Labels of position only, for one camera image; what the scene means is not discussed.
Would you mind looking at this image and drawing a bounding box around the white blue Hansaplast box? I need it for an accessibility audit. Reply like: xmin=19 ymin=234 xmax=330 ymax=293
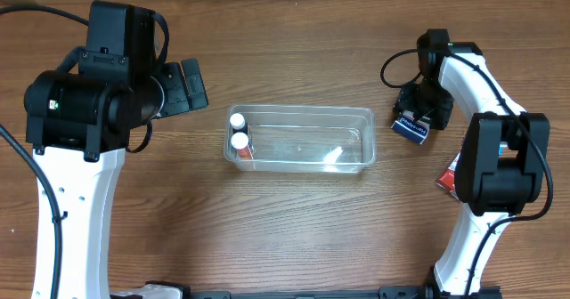
xmin=391 ymin=110 xmax=430 ymax=145

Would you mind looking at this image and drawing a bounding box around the dark bottle white cap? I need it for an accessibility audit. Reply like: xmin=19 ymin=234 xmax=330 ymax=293
xmin=229 ymin=113 xmax=248 ymax=134

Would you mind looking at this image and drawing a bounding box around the orange bottle white cap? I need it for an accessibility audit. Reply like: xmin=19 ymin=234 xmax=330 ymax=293
xmin=230 ymin=132 xmax=253 ymax=159

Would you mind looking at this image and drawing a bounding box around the red Panadol box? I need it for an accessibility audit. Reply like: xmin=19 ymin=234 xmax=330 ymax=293
xmin=436 ymin=153 xmax=460 ymax=199

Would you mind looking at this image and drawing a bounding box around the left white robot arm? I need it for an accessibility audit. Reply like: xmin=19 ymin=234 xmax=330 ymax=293
xmin=24 ymin=1 xmax=208 ymax=298

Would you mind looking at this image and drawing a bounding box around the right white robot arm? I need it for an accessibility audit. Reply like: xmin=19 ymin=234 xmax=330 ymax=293
xmin=379 ymin=29 xmax=553 ymax=298

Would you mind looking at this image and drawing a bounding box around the clear plastic container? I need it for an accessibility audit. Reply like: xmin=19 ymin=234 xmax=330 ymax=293
xmin=224 ymin=104 xmax=377 ymax=174

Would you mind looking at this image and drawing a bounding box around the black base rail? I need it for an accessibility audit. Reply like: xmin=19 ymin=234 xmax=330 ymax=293
xmin=109 ymin=280 xmax=504 ymax=299

